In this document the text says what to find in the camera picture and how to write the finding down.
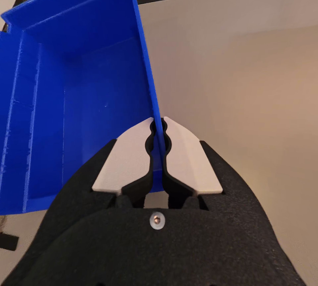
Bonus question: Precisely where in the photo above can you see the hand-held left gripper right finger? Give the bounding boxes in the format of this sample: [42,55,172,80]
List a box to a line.
[161,116,223,209]

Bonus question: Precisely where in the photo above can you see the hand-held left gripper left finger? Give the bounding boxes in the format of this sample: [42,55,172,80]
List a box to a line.
[92,117,156,208]

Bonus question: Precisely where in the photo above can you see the blue plastic bin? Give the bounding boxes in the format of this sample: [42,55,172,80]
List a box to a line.
[0,0,167,215]

